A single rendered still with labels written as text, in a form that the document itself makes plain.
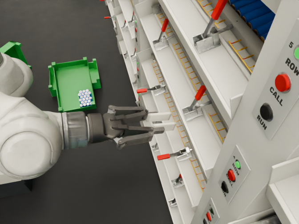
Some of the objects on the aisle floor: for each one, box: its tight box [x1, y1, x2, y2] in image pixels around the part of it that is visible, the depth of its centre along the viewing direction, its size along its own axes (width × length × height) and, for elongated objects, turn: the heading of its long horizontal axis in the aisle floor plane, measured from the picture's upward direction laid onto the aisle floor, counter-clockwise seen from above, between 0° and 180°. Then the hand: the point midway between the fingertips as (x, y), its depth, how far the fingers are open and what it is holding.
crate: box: [52, 57, 97, 114], centre depth 151 cm, size 30×20×8 cm
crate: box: [0, 40, 32, 69], centre depth 159 cm, size 8×30×20 cm, turn 155°
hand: (161, 122), depth 72 cm, fingers open, 3 cm apart
